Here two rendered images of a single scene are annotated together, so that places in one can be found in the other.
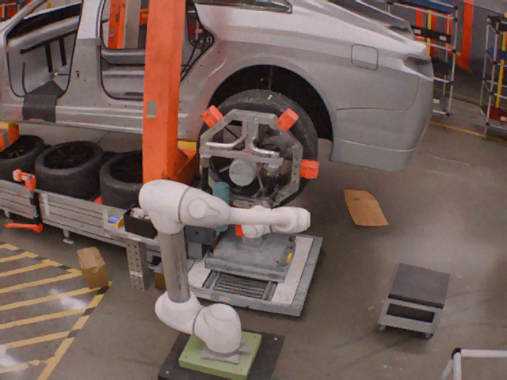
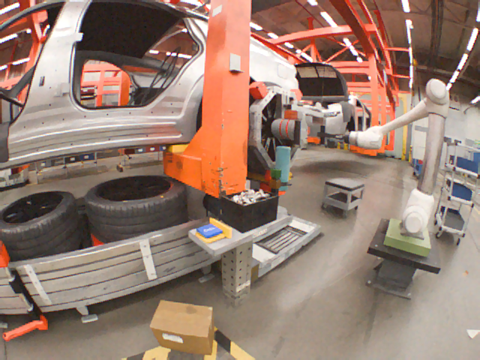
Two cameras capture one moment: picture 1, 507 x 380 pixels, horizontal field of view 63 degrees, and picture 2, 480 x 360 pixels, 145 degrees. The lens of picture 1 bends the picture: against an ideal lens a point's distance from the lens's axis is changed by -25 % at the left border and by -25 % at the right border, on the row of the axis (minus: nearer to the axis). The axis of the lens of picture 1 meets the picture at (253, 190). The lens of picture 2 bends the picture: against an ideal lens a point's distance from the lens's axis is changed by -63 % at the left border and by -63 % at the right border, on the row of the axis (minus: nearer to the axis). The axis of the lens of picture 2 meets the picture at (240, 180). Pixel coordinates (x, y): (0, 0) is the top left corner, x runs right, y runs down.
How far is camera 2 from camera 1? 2.71 m
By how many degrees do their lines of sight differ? 54
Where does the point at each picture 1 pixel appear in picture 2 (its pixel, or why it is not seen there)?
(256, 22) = not seen: hidden behind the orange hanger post
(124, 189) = (154, 203)
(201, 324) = not seen: hidden behind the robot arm
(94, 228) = (128, 279)
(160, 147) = (242, 112)
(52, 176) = (26, 233)
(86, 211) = (110, 261)
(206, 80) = (198, 81)
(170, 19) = not seen: outside the picture
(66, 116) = (22, 147)
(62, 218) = (70, 292)
